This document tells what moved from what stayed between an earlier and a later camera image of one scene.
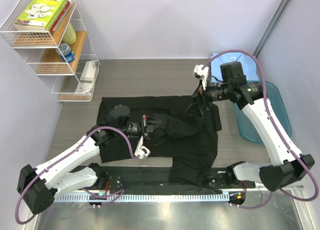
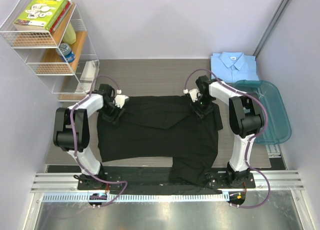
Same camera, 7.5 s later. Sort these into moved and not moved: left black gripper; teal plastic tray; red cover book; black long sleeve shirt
Moved: left black gripper
Not moved: teal plastic tray; black long sleeve shirt; red cover book
